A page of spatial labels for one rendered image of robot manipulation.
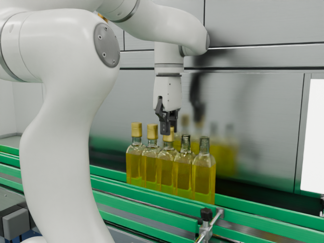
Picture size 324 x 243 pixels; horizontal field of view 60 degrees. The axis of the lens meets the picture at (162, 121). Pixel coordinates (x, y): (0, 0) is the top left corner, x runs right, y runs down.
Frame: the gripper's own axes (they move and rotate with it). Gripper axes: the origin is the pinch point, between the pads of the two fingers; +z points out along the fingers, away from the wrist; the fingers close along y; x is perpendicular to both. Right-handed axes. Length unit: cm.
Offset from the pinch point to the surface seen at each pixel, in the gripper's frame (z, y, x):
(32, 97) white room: 39, -310, -508
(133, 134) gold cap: 3.3, 1.9, -11.6
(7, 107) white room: 65, -294, -578
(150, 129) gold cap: 1.0, 1.6, -5.4
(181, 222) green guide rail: 21.0, 13.8, 11.4
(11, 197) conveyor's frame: 30, 16, -59
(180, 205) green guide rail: 20.6, 6.4, 7.4
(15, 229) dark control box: 37, 21, -49
